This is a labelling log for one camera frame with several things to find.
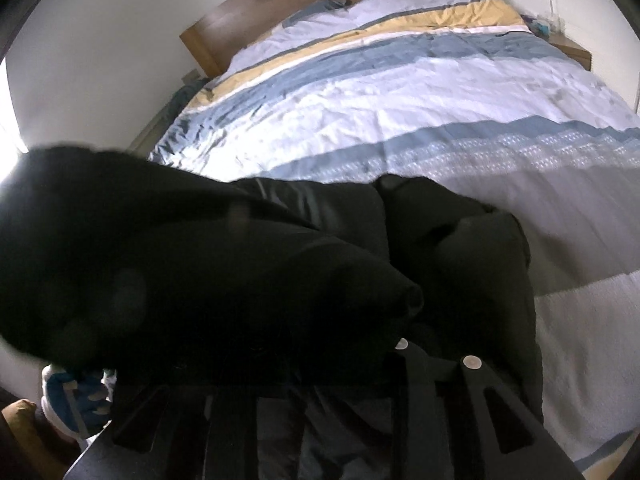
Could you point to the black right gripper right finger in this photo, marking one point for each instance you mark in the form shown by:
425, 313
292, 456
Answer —
458, 420

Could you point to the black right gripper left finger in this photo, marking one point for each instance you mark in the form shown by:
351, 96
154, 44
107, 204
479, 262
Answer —
212, 437

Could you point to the white wardrobe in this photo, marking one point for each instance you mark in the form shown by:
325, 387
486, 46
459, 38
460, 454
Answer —
600, 27

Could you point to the striped blue white duvet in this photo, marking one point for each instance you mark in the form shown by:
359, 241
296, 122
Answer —
468, 97

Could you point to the wooden bedside table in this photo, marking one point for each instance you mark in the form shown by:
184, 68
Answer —
572, 49

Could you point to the black puffer jacket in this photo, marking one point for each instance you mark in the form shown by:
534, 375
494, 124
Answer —
292, 294

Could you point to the blue gloved left hand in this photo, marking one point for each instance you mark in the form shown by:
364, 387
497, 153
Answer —
77, 405

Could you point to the white pillow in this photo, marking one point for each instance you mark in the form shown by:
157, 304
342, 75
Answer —
323, 19

